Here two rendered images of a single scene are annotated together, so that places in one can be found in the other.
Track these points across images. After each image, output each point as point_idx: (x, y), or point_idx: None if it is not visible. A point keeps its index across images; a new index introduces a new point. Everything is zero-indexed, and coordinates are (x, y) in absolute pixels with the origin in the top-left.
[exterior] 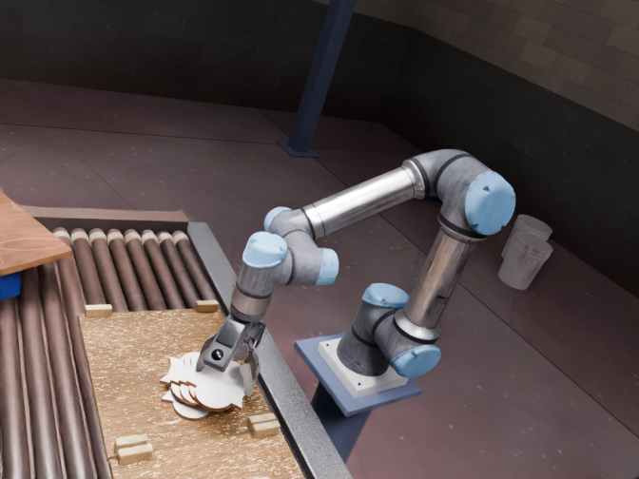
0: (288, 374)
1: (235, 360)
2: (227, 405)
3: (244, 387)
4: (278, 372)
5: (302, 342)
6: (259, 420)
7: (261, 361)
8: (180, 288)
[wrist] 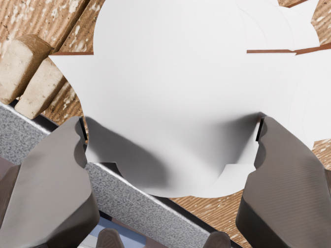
0: (107, 208)
1: (114, 231)
2: (94, 31)
3: (73, 129)
4: (123, 205)
5: (136, 247)
6: (34, 77)
7: (155, 210)
8: None
